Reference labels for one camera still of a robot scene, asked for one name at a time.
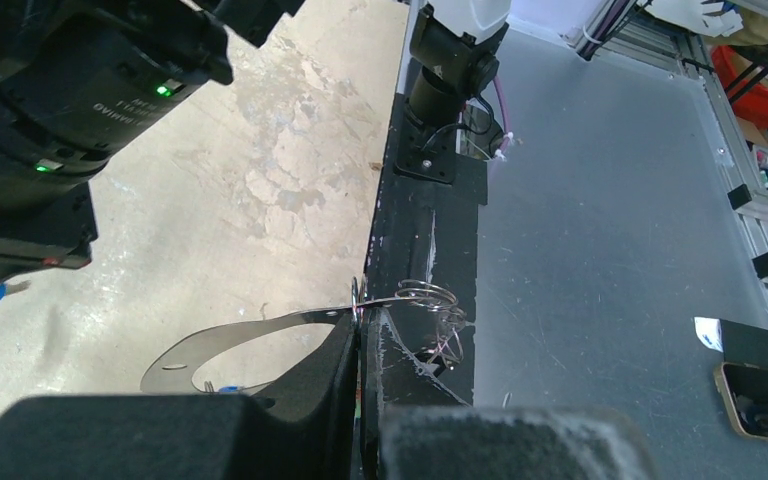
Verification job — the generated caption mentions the black metal base rail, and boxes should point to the black metal base rail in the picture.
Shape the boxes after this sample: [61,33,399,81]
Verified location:
[360,92,491,409]

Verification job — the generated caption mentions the red plastic crate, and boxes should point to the red plastic crate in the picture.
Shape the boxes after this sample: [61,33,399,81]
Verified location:
[711,46,768,129]

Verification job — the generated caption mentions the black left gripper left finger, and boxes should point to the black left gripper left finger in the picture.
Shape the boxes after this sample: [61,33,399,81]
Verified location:
[0,309,358,479]

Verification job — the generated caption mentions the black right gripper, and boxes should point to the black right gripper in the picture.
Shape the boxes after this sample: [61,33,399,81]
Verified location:
[0,184,98,284]

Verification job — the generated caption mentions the large metal keyring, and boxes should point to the large metal keyring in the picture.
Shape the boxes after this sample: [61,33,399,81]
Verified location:
[140,279,472,394]

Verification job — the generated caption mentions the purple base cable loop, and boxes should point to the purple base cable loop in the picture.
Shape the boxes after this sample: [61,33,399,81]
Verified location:
[456,74,524,164]

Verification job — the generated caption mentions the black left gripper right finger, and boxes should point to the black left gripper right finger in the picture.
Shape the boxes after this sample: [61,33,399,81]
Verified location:
[360,309,656,479]

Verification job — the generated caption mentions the smartphone with tan case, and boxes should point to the smartphone with tan case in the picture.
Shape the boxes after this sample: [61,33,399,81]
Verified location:
[713,362,768,443]

